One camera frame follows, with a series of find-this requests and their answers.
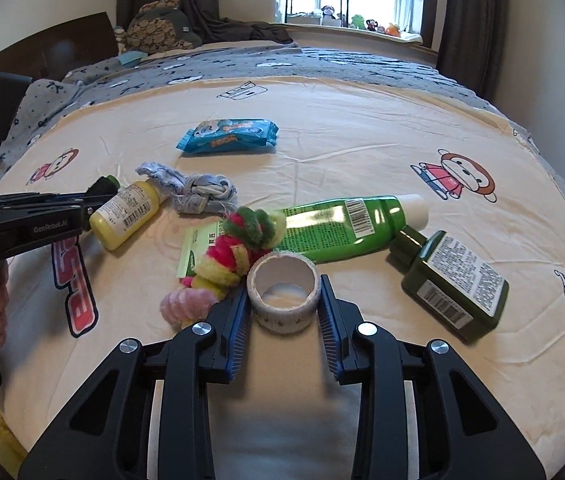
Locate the white tape roll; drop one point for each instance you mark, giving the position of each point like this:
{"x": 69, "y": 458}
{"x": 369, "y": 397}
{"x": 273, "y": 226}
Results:
{"x": 282, "y": 317}

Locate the blue white frilly cloth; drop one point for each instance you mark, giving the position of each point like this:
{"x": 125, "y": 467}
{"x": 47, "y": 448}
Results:
{"x": 160, "y": 175}

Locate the dark monkey figurine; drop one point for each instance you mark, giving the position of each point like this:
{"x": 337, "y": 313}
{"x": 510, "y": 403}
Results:
{"x": 373, "y": 25}

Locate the dark wooden headboard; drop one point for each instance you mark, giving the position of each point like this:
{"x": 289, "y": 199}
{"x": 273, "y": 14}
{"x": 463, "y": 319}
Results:
{"x": 37, "y": 50}

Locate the yellow bottle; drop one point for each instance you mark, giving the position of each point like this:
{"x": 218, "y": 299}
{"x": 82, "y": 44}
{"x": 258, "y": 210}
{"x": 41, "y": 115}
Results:
{"x": 117, "y": 220}

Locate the grey knotted cloth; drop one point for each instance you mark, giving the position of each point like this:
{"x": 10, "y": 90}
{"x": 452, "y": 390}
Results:
{"x": 207, "y": 192}

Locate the black white figurine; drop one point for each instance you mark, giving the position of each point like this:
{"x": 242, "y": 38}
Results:
{"x": 329, "y": 15}

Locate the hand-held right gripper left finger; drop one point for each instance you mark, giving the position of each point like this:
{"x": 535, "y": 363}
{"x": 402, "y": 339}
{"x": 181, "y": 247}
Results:
{"x": 240, "y": 340}

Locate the blue wet wipes pack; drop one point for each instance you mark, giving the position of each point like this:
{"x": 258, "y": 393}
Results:
{"x": 227, "y": 135}

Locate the teal small packet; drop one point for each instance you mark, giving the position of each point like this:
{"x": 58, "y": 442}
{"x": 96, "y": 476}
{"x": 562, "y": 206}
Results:
{"x": 130, "y": 58}

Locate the beige printed blanket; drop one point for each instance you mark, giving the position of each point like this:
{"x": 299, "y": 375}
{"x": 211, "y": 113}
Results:
{"x": 362, "y": 160}

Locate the orange figurine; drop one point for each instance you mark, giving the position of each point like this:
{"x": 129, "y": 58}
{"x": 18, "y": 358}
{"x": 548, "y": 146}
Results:
{"x": 393, "y": 29}

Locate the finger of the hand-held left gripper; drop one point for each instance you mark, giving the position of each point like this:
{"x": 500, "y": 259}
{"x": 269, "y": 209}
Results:
{"x": 52, "y": 200}

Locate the light green paper packet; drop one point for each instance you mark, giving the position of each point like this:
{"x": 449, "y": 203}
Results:
{"x": 193, "y": 250}

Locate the green frog figurine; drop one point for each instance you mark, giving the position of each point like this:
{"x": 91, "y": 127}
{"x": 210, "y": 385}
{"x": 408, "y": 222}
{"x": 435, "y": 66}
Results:
{"x": 358, "y": 21}

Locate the dark green bottle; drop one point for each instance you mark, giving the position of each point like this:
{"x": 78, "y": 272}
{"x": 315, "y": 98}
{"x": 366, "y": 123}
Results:
{"x": 442, "y": 290}

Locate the green bottle with white cap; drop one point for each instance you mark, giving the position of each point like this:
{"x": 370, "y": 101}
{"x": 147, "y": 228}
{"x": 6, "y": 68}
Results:
{"x": 332, "y": 232}

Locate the pink yellow green fluffy toy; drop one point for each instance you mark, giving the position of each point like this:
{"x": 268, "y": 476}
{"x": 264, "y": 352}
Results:
{"x": 232, "y": 255}

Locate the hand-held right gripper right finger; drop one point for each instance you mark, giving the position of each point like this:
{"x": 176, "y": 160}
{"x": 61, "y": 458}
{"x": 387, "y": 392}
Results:
{"x": 329, "y": 340}

